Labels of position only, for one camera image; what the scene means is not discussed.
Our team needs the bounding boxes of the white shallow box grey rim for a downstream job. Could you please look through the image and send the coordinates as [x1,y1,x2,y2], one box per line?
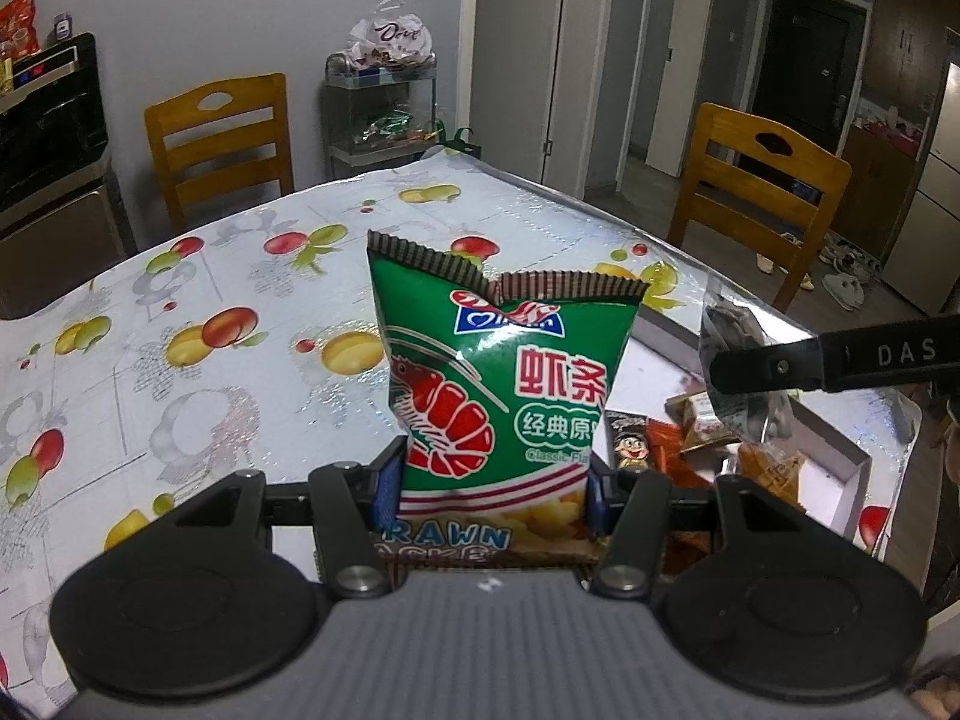
[596,304,872,550]

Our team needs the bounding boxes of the white plastic bag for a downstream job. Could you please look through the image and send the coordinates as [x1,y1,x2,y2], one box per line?
[346,0,436,68]

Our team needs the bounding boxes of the silver refrigerator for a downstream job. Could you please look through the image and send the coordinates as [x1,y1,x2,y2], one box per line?
[881,60,960,316]

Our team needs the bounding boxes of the clear sunflower seed packet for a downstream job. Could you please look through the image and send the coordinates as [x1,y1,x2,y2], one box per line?
[697,289,796,451]

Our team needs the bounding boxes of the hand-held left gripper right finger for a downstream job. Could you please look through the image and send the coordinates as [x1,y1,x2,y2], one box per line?
[587,463,824,602]

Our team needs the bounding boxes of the brown cartoon chocolate tube packet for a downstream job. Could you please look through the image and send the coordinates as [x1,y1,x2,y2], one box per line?
[604,411,653,475]

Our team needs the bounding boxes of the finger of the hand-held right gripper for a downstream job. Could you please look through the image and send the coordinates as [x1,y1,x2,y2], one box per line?
[711,334,824,396]

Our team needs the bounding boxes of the white slipper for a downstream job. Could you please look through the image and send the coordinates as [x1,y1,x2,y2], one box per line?
[821,274,863,312]

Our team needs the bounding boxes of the wooden chair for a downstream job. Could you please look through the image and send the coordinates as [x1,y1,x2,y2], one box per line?
[667,101,852,312]
[144,73,295,233]

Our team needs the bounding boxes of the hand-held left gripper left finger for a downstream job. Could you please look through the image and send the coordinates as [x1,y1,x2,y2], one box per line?
[154,435,410,601]

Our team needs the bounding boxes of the dark wooden sideboard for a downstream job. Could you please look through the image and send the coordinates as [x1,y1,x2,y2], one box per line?
[847,124,931,256]

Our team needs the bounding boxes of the metal and glass rack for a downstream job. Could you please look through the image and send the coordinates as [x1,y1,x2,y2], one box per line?
[322,51,440,177]

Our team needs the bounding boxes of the gold pastry packet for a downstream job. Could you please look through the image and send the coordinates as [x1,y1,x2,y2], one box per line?
[666,391,743,452]

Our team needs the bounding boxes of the gold foil snack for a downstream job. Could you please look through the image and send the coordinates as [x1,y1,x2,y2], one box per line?
[739,441,805,511]

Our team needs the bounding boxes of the tan shoes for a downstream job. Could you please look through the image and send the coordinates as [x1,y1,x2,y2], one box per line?
[756,251,815,293]

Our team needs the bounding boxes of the green prawn cracker bag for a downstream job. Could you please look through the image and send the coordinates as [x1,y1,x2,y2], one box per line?
[366,231,652,567]

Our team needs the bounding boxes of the dark entry door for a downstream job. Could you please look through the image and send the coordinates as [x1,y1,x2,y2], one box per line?
[742,0,871,158]

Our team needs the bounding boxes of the orange snack packet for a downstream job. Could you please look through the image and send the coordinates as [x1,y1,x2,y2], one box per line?
[643,418,713,481]

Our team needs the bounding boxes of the red snack bag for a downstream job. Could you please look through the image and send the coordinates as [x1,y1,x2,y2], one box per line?
[0,0,38,57]

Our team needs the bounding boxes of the fruit print tablecloth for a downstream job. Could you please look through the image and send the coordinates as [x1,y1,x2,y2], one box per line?
[0,142,923,713]

